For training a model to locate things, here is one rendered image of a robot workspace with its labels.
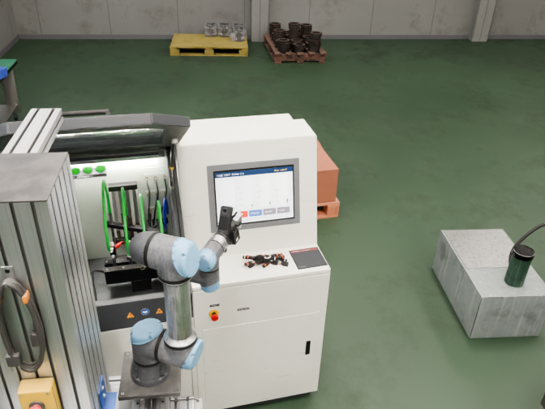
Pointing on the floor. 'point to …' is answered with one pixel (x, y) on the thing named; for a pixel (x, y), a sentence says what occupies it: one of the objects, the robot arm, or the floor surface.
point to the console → (209, 360)
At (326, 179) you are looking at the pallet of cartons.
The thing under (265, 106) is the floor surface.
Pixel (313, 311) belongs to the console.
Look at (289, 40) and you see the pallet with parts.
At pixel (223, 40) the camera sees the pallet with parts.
